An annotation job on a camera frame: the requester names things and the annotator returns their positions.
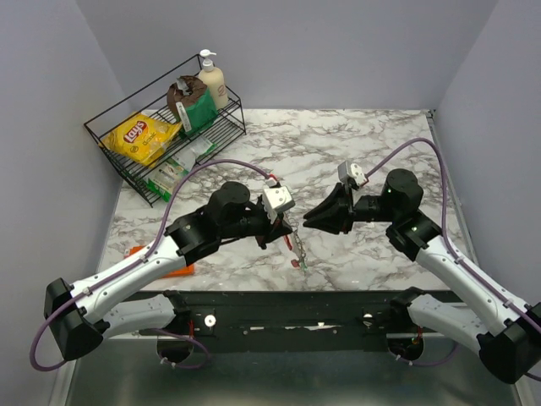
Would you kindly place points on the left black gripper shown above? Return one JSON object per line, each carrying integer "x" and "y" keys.
{"x": 272, "y": 232}

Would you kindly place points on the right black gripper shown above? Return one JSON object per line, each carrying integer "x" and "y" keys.
{"x": 336, "y": 214}

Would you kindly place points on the steel key organizer red handle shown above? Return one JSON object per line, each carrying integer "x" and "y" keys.
{"x": 294, "y": 243}

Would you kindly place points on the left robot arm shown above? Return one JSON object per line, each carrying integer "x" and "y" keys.
{"x": 83, "y": 314}

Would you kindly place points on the orange box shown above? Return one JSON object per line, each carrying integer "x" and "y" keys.
{"x": 182, "y": 272}

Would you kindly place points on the white green flat packet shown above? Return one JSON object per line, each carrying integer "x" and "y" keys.
{"x": 186, "y": 158}

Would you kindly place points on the green white snack packet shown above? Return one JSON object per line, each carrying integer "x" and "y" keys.
{"x": 166, "y": 176}

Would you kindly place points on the brown and green bag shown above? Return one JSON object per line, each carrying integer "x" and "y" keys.
{"x": 191, "y": 104}

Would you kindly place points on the yellow Lays chips bag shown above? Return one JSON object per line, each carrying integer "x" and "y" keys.
{"x": 142, "y": 139}

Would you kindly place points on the cream lotion pump bottle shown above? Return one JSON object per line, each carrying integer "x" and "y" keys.
{"x": 213, "y": 78}

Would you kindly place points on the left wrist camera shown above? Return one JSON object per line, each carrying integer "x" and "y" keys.
{"x": 277, "y": 201}

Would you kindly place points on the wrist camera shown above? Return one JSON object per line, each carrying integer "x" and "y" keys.
{"x": 351, "y": 175}
{"x": 277, "y": 201}

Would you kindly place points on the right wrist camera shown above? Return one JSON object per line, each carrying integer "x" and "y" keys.
{"x": 351, "y": 175}

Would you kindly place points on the black wire rack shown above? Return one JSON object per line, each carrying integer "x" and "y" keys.
{"x": 151, "y": 100}

